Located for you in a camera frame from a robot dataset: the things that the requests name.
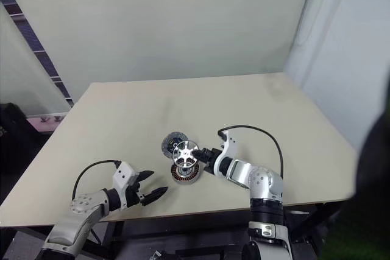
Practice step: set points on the dark blurred rounded shape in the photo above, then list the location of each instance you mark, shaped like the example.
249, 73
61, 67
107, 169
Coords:
376, 187

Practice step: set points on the small metal bolt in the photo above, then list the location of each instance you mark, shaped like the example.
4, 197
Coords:
44, 118
58, 117

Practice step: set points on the motor housing with copper windings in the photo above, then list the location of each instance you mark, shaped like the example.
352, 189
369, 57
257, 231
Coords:
189, 178

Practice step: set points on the silver spoked rotor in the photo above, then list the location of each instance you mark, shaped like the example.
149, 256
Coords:
185, 153

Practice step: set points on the dark perforated frame strip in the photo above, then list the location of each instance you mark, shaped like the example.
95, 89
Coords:
36, 42

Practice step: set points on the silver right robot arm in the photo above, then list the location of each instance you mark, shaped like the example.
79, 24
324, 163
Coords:
262, 184

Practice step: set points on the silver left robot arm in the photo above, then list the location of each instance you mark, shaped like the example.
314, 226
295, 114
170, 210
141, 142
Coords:
82, 205

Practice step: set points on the black table frame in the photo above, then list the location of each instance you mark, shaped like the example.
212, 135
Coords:
182, 231

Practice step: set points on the pink base plate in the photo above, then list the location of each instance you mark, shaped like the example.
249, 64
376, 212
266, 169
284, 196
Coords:
36, 124

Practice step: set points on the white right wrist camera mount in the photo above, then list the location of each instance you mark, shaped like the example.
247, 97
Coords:
230, 147

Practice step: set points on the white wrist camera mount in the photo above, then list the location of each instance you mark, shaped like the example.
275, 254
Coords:
123, 174
230, 147

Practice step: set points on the black bulky object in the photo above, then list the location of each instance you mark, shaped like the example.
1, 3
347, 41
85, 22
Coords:
15, 141

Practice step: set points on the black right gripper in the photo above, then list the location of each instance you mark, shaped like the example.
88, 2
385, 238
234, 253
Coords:
214, 154

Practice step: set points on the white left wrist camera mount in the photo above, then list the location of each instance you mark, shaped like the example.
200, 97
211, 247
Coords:
123, 174

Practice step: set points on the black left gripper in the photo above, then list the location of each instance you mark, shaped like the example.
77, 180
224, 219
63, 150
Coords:
134, 197

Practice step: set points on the dark round motor lid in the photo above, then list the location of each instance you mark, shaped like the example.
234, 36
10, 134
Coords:
168, 145

